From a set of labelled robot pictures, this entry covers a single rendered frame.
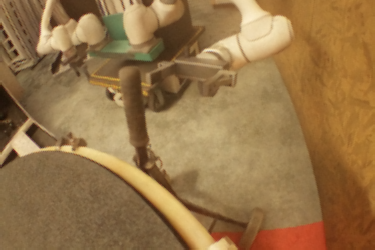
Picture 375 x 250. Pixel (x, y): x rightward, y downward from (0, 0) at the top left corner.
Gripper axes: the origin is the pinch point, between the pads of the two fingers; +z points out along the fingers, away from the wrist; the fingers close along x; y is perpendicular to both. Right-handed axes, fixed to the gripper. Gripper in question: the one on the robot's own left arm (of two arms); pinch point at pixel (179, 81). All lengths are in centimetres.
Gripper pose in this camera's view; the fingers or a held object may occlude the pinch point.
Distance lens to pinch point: 40.5
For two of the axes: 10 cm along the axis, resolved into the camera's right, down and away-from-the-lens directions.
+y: 0.0, -8.8, -4.7
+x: 8.7, 2.2, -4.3
